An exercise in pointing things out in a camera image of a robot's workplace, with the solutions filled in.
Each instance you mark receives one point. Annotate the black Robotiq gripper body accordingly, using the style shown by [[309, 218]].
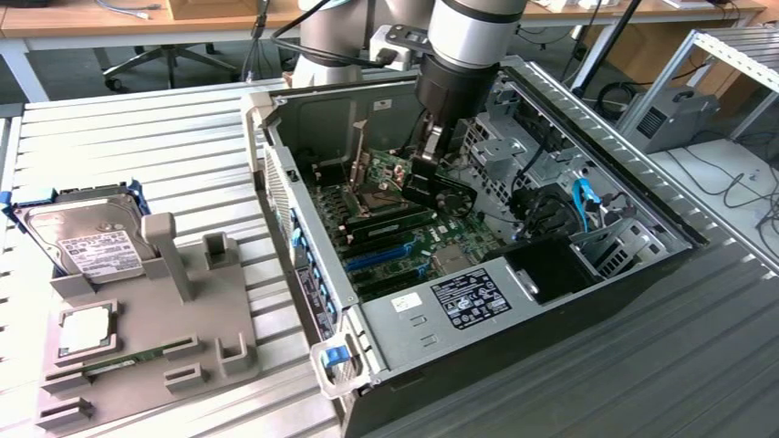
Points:
[[453, 91]]

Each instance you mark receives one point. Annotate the graphics card with silver bracket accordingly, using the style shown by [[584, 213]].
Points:
[[456, 201]]

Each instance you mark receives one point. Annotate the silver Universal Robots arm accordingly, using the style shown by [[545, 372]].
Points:
[[475, 32]]

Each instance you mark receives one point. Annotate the CPU socket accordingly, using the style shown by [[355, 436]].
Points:
[[373, 201]]

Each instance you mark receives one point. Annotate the green Dell motherboard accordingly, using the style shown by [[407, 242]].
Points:
[[449, 228]]

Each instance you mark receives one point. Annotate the black installed RAM stick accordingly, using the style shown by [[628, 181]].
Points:
[[389, 230]]

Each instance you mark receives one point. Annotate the silver drive cage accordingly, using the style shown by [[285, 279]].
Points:
[[492, 155]]

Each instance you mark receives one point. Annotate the silver chipset heatsink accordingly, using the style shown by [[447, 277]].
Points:
[[456, 261]]

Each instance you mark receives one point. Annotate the blue expansion slot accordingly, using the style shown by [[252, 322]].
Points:
[[377, 257]]

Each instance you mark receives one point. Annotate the long wooden desk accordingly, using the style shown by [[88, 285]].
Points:
[[560, 18]]

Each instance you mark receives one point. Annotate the blue slot clip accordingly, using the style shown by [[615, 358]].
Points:
[[308, 261], [319, 286], [331, 312], [296, 238]]

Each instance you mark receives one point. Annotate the black tripod pole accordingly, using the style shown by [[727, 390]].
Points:
[[615, 33]]

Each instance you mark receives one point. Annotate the silver power supply unit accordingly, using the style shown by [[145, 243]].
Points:
[[413, 337]]

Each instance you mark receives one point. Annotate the grey box device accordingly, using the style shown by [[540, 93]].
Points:
[[675, 123]]

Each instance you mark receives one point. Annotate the blue case latch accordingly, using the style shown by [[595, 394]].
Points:
[[333, 357]]

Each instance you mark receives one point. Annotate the small brown cardboard box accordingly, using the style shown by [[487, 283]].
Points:
[[207, 9]]

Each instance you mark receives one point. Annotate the open grey PC case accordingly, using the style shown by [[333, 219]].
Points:
[[547, 365]]

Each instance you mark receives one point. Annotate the black office chair base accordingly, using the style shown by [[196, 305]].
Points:
[[171, 57]]

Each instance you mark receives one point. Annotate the grey parts rack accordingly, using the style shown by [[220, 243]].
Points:
[[152, 328]]

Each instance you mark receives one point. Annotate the silver hard disk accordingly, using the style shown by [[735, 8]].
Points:
[[79, 228]]

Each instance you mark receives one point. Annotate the green RAM stick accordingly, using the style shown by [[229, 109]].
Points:
[[121, 362]]

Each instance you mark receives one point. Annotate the blue disk caddy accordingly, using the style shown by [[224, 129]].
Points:
[[33, 197]]

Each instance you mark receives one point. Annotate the silver CPU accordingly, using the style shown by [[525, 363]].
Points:
[[85, 330]]

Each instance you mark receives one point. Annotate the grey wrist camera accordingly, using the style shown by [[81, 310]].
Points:
[[395, 43]]

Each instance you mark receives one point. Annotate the aluminium slatted frame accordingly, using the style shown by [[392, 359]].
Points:
[[730, 50]]

